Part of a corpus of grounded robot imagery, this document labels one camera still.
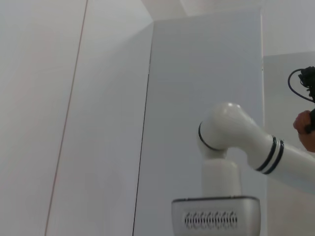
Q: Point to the silver vented right wrist camera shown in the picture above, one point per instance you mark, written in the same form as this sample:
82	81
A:
216	206

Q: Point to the black handheld controller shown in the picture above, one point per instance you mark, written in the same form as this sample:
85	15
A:
308	73

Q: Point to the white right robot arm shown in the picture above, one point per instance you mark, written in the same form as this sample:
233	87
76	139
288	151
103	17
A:
226	123

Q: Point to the person's bare hand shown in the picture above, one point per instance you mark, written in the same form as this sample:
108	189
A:
302	121

